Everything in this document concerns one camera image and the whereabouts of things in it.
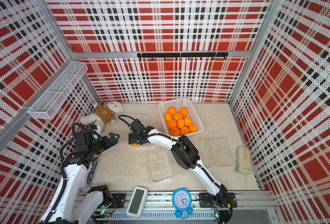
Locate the white wire wall shelf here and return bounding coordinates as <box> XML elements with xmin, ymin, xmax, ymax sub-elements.
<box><xmin>28</xmin><ymin>61</ymin><xmax>88</xmax><ymax>119</ymax></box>

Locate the orange three container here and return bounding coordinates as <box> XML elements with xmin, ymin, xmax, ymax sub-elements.
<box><xmin>180</xmin><ymin>127</ymin><xmax>190</xmax><ymax>135</ymax></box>

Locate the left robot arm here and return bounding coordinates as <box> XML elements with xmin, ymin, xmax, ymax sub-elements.
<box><xmin>39</xmin><ymin>122</ymin><xmax>120</xmax><ymax>224</ymax></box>

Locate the clear clamshell container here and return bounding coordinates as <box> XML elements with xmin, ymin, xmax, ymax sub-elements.
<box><xmin>148</xmin><ymin>147</ymin><xmax>173</xmax><ymax>183</ymax></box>
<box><xmin>130</xmin><ymin>113</ymin><xmax>162</xmax><ymax>146</ymax></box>
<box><xmin>202</xmin><ymin>138</ymin><xmax>235</xmax><ymax>167</ymax></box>

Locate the white plastic basket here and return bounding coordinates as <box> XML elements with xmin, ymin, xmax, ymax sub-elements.
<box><xmin>158</xmin><ymin>98</ymin><xmax>204</xmax><ymax>136</ymax></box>

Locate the black hook rail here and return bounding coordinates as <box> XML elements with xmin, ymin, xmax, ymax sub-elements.
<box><xmin>137</xmin><ymin>52</ymin><xmax>229</xmax><ymax>59</ymax></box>

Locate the orange front container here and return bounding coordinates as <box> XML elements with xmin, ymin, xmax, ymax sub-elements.
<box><xmin>173</xmin><ymin>113</ymin><xmax>183</xmax><ymax>121</ymax></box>
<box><xmin>164</xmin><ymin>112</ymin><xmax>172</xmax><ymax>122</ymax></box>
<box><xmin>183</xmin><ymin>117</ymin><xmax>192</xmax><ymax>127</ymax></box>
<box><xmin>177</xmin><ymin>119</ymin><xmax>185</xmax><ymax>129</ymax></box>

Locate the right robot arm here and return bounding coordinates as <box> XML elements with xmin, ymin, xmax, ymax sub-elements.
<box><xmin>126</xmin><ymin>119</ymin><xmax>231</xmax><ymax>208</ymax></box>

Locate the white digital timer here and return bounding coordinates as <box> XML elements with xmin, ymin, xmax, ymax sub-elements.
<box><xmin>126</xmin><ymin>187</ymin><xmax>148</xmax><ymax>218</ymax></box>

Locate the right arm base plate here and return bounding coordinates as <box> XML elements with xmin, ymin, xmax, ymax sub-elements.
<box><xmin>196</xmin><ymin>192</ymin><xmax>238</xmax><ymax>208</ymax></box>

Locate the orange four container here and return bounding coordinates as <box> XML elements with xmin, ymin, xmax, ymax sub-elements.
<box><xmin>188</xmin><ymin>124</ymin><xmax>198</xmax><ymax>133</ymax></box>

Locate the white teddy bear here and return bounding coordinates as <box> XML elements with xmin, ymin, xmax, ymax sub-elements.
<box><xmin>79</xmin><ymin>101</ymin><xmax>124</xmax><ymax>134</ymax></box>

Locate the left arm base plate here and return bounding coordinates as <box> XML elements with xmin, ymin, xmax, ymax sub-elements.
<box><xmin>108</xmin><ymin>193</ymin><xmax>127</xmax><ymax>209</ymax></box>

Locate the blue alarm clock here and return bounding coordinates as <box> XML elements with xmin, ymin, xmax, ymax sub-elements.
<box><xmin>172</xmin><ymin>188</ymin><xmax>193</xmax><ymax>219</ymax></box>

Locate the purple white speaker box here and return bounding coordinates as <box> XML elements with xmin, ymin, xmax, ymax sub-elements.
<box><xmin>87</xmin><ymin>158</ymin><xmax>99</xmax><ymax>186</ymax></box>

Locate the orange one container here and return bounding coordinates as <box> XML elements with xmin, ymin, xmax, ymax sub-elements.
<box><xmin>167</xmin><ymin>119</ymin><xmax>178</xmax><ymax>129</ymax></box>

